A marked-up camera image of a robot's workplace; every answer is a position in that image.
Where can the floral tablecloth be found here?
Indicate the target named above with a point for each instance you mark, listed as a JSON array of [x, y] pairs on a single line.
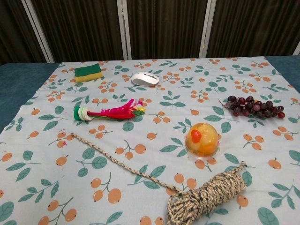
[[164, 98]]

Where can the clear fruit jelly cup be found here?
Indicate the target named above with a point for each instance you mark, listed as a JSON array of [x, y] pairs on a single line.
[[201, 140]]

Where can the dark red grape bunch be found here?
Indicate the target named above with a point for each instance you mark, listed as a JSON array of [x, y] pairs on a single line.
[[255, 106]]

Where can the dark folding screen panels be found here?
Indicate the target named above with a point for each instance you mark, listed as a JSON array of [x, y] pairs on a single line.
[[150, 28]]

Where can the white computer mouse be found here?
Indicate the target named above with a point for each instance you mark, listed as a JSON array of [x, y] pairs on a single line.
[[145, 79]]

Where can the blue table cover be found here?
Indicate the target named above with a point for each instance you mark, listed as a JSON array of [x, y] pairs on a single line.
[[21, 82]]

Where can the green and yellow sponge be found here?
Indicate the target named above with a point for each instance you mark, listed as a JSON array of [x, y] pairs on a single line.
[[88, 72]]

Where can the small red yellow toy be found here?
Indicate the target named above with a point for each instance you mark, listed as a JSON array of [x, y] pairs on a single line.
[[112, 112]]

